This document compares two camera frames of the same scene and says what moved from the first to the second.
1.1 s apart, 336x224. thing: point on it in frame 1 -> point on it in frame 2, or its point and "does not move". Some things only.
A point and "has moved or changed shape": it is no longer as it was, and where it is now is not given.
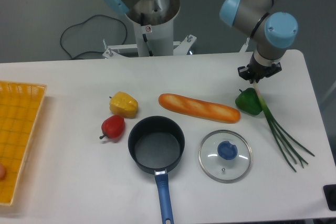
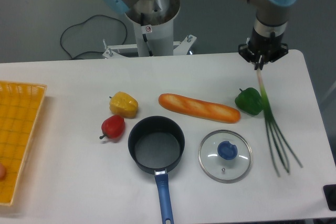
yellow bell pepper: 122,104 does not move
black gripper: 260,71 -> 270,49
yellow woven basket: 19,102 does not move
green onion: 284,139 has moved or changed shape
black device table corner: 329,192 does not move
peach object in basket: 2,172 does not move
